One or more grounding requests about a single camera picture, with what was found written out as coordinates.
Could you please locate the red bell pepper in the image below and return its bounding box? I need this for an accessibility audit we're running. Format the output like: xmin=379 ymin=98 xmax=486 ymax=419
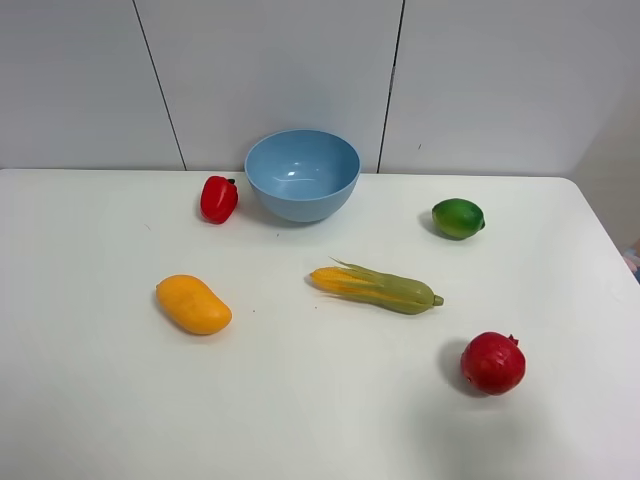
xmin=200 ymin=176 xmax=239 ymax=224

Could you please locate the yellow orange mango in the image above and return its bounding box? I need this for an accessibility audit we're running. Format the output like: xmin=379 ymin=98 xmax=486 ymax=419
xmin=155 ymin=275 xmax=232 ymax=336

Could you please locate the green lime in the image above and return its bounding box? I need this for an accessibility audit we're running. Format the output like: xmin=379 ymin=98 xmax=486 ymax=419
xmin=432 ymin=198 xmax=486 ymax=240

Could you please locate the pink object at table edge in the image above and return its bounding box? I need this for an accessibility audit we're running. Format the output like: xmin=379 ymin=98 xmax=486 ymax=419
xmin=623 ymin=240 xmax=640 ymax=274

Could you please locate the light blue plastic bowl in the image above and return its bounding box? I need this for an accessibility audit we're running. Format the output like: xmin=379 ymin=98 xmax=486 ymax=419
xmin=244 ymin=129 xmax=361 ymax=223

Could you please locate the corn cob with green husk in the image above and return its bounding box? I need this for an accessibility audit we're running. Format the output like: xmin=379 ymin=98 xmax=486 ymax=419
xmin=309 ymin=259 xmax=445 ymax=315

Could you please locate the red pomegranate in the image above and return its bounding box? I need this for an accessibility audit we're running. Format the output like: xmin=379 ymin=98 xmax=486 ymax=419
xmin=460 ymin=332 xmax=526 ymax=396

